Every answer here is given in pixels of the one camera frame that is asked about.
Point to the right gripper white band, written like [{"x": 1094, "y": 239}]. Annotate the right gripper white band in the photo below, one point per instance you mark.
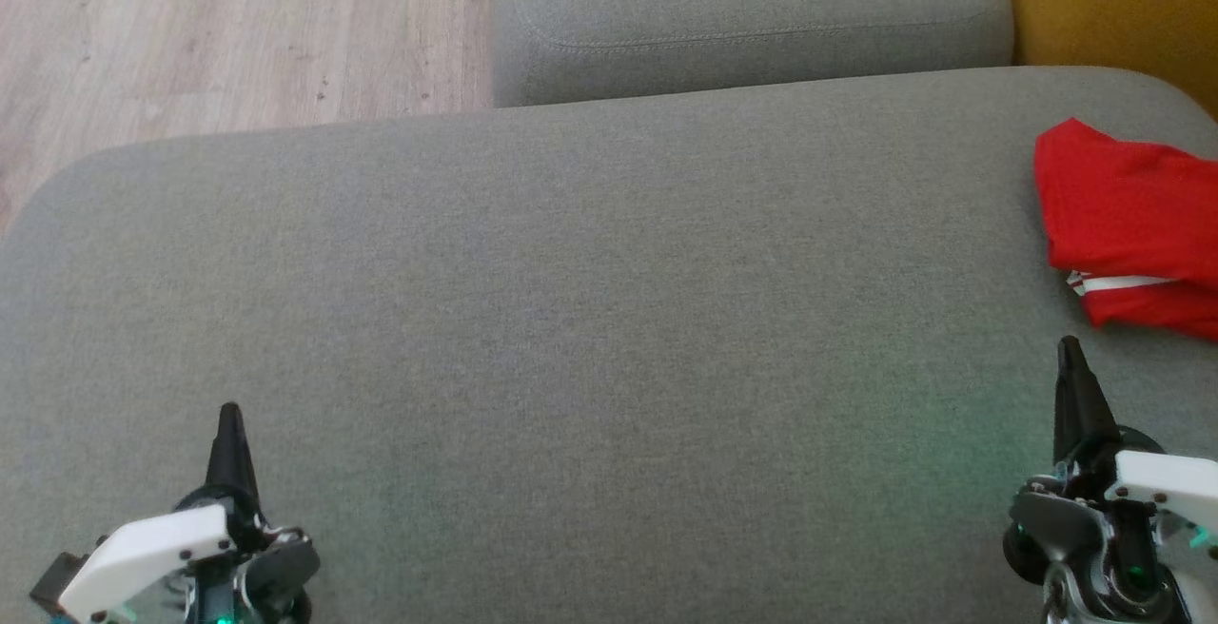
[{"x": 1075, "y": 529}]

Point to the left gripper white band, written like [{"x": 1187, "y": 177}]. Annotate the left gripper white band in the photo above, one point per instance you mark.
[{"x": 162, "y": 557}]

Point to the large grey sofa seat cushion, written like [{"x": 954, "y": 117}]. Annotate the large grey sofa seat cushion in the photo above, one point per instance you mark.
[{"x": 571, "y": 320}]

